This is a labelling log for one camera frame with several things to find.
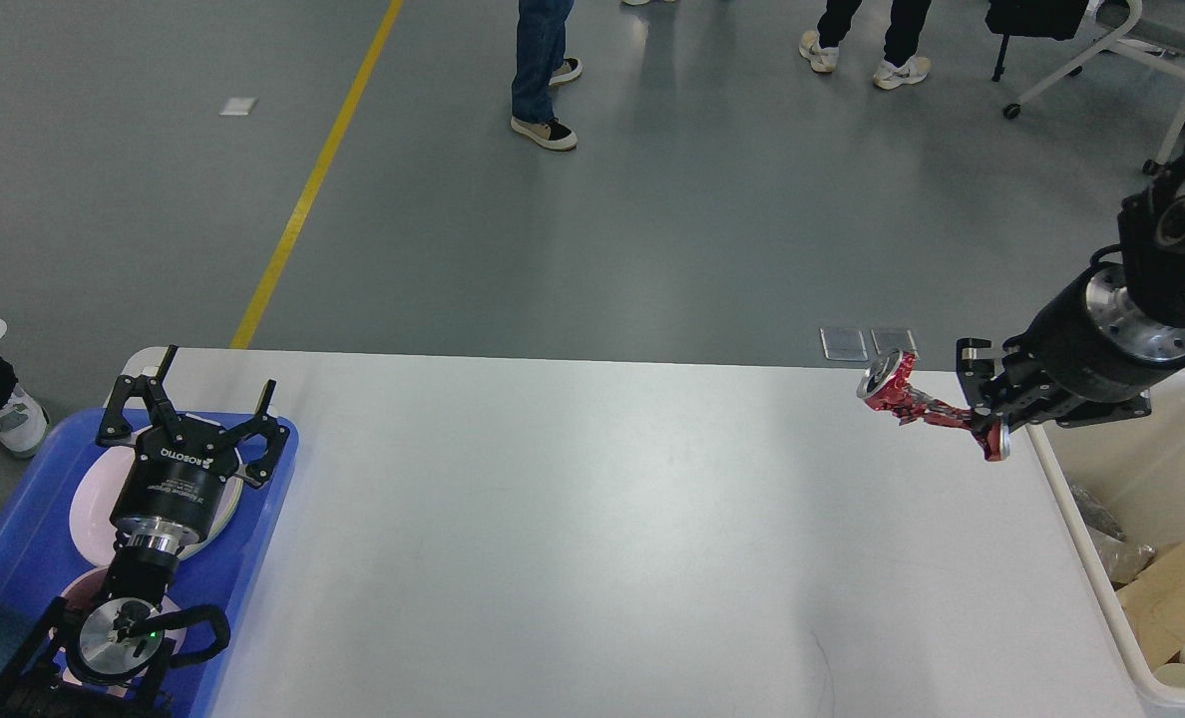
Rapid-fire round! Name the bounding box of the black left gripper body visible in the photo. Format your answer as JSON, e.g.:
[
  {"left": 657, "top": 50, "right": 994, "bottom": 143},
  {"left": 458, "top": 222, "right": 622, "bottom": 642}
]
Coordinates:
[{"left": 110, "top": 424, "right": 228, "bottom": 549}]

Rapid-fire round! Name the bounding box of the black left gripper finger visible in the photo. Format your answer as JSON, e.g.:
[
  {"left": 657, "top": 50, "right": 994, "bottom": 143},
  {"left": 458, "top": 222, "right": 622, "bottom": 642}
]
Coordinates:
[
  {"left": 210, "top": 380, "right": 290, "bottom": 491},
  {"left": 95, "top": 345, "right": 192, "bottom": 451}
]

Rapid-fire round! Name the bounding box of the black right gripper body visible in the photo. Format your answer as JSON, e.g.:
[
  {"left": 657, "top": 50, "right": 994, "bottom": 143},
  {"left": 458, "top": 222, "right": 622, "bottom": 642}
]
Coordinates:
[{"left": 1003, "top": 264, "right": 1185, "bottom": 415}]

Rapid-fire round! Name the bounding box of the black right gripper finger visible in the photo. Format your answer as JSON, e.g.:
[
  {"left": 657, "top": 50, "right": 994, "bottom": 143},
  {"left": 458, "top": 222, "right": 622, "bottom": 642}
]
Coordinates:
[
  {"left": 956, "top": 336, "right": 1027, "bottom": 435},
  {"left": 1053, "top": 392, "right": 1152, "bottom": 429}
]

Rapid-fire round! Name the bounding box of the pink plate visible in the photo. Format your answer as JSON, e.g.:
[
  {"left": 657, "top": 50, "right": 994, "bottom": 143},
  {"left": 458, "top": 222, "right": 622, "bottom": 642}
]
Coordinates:
[{"left": 69, "top": 445, "right": 209, "bottom": 568}]

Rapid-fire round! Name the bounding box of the small red object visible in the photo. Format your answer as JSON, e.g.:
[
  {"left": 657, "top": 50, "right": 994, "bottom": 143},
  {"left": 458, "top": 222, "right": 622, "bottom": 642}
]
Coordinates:
[{"left": 856, "top": 350, "right": 1010, "bottom": 461}]

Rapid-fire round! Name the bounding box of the brown paper sheet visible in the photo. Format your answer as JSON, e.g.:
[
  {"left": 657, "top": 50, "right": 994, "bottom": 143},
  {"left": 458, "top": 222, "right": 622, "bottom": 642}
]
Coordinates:
[{"left": 1116, "top": 541, "right": 1185, "bottom": 669}]

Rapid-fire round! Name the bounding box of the aluminium foil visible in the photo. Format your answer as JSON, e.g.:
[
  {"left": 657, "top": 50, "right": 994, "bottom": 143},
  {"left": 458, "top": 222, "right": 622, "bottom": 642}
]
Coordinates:
[{"left": 1068, "top": 482, "right": 1155, "bottom": 586}]

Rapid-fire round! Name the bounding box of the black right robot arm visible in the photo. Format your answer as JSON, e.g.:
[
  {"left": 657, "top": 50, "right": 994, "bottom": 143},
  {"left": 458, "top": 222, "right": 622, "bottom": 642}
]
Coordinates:
[{"left": 957, "top": 147, "right": 1185, "bottom": 435}]

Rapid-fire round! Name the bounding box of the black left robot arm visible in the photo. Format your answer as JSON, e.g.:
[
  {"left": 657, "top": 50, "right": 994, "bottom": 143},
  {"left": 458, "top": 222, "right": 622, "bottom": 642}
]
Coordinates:
[{"left": 0, "top": 347, "right": 299, "bottom": 717}]

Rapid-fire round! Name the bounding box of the cream plastic bin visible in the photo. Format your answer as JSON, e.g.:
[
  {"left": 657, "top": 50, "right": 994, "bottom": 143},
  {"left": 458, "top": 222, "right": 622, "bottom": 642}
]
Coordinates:
[{"left": 1024, "top": 371, "right": 1185, "bottom": 713}]

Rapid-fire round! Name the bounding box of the white sneaker at left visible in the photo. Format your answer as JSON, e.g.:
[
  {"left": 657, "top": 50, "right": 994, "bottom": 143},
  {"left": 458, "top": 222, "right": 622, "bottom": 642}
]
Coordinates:
[{"left": 0, "top": 354, "right": 51, "bottom": 459}]

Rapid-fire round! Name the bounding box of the right metal floor plate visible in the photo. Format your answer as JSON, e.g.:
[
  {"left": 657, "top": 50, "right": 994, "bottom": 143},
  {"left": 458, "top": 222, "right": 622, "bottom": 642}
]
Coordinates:
[{"left": 870, "top": 327, "right": 920, "bottom": 355}]

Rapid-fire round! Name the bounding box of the metal floor plate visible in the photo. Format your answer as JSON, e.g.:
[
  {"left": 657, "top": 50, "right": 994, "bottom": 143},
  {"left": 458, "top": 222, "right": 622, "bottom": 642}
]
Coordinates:
[
  {"left": 819, "top": 327, "right": 867, "bottom": 363},
  {"left": 870, "top": 327, "right": 920, "bottom": 355}
]

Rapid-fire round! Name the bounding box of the left metal floor plate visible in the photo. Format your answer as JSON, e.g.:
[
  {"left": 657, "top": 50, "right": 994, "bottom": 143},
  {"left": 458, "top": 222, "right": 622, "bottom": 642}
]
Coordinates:
[{"left": 819, "top": 327, "right": 867, "bottom": 363}]

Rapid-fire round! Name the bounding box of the white office chair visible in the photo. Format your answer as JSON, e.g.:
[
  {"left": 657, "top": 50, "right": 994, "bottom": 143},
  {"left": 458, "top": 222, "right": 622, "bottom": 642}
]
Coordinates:
[{"left": 987, "top": 1, "right": 1185, "bottom": 177}]

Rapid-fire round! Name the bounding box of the white floor label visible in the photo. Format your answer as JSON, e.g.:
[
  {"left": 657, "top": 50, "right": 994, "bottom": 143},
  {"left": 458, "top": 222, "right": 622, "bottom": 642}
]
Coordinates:
[{"left": 218, "top": 97, "right": 258, "bottom": 118}]

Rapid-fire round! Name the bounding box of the person with white sneakers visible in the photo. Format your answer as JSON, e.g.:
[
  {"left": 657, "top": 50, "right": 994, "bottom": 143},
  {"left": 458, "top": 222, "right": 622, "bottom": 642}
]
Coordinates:
[{"left": 798, "top": 0, "right": 935, "bottom": 92}]

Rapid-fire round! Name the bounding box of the person in blue jeans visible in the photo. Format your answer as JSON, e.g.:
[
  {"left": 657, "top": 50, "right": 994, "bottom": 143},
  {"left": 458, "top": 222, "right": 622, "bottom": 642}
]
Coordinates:
[{"left": 510, "top": 1, "right": 583, "bottom": 152}]

